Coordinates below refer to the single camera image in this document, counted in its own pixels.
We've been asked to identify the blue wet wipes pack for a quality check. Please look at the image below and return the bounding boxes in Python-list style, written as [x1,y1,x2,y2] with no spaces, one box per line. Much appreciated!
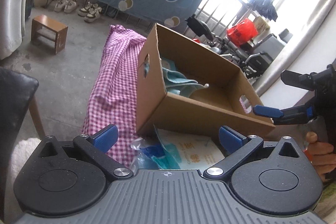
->
[130,127,224,172]

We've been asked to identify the person right hand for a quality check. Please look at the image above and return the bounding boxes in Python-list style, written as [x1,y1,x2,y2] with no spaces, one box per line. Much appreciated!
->
[306,131,335,182]

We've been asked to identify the purple checkered tablecloth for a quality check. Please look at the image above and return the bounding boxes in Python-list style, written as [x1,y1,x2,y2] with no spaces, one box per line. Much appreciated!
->
[81,25,146,167]

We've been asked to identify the black wheelchair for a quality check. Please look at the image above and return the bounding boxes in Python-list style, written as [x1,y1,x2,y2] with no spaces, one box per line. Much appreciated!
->
[186,15,285,80]

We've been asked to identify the white fluffy cushion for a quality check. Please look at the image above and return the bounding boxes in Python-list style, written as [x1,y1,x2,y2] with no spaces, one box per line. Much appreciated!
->
[10,138,41,185]

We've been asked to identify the brown cardboard box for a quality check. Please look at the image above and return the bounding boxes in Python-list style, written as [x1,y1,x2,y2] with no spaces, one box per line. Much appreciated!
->
[136,24,274,141]

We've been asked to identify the red plastic bag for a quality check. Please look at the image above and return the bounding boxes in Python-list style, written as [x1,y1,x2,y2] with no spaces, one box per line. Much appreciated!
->
[227,18,259,47]

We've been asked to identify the black leather chair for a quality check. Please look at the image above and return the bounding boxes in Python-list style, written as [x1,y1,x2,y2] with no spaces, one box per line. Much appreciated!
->
[0,67,39,221]

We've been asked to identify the dark blue hanging garment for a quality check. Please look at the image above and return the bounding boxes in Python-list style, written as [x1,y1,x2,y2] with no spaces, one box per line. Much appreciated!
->
[248,0,278,22]

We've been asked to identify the small wooden stool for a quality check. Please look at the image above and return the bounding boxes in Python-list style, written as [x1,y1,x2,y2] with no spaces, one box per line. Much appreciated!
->
[31,14,68,55]

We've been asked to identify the white black sneaker beside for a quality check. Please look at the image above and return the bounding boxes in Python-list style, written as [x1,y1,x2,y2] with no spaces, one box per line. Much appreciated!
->
[84,7,101,23]

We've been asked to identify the white black sneaker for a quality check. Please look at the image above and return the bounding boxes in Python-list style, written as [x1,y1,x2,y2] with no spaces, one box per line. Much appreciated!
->
[77,2,98,17]

